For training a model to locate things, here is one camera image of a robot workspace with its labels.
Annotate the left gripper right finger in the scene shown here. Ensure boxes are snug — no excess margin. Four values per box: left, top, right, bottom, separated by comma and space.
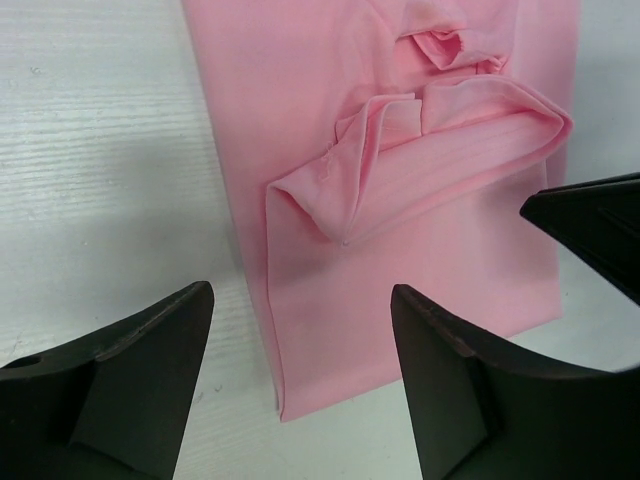
391, 285, 639, 479

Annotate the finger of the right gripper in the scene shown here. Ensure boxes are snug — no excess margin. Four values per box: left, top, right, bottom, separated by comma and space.
520, 172, 639, 303

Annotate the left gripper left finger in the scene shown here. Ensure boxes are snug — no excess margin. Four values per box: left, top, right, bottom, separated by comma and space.
1, 281, 214, 479

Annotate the pink t shirt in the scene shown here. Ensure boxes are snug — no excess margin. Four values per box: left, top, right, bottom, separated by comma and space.
184, 1, 581, 421

